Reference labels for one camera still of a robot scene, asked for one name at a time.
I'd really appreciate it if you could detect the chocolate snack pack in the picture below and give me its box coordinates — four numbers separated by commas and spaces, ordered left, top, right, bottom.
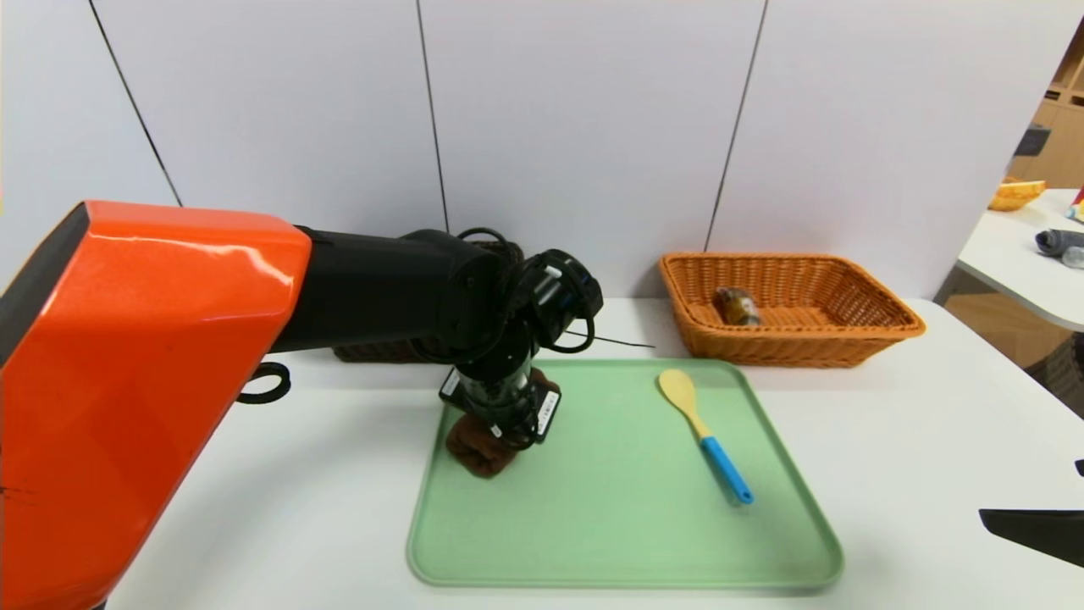
713, 286, 763, 327

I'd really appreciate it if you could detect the yellow spoon with blue handle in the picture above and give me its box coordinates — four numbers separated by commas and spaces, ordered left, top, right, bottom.
658, 369, 755, 507

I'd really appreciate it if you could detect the dark brown wicker basket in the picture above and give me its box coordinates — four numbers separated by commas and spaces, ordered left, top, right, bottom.
333, 241, 526, 365

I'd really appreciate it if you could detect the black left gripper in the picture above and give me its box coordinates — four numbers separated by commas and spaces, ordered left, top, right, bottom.
438, 351, 562, 450

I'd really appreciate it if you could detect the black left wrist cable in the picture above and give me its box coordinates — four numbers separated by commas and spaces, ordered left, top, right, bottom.
457, 227, 604, 355

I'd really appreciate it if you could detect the black braided cable loop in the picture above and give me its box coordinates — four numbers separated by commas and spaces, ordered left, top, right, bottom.
237, 363, 291, 405

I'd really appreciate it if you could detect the grey rolled cloth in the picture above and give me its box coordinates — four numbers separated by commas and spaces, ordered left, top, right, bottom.
1035, 229, 1084, 258

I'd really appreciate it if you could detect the orange wicker basket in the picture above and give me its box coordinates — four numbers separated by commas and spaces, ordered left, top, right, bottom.
659, 252, 926, 369

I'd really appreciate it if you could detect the wooden shelving unit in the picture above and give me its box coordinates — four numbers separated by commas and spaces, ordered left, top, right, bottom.
1006, 17, 1084, 191

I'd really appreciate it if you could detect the brown towel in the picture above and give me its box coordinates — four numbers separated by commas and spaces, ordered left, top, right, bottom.
446, 366, 561, 480

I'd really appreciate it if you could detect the light green plastic tray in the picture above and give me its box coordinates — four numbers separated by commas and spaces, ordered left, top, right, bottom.
408, 358, 844, 590

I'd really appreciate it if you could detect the small yellow wicker basket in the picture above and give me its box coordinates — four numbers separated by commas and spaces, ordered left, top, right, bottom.
987, 178, 1047, 213

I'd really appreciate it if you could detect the white side table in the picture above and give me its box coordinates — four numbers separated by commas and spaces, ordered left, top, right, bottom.
955, 191, 1084, 333

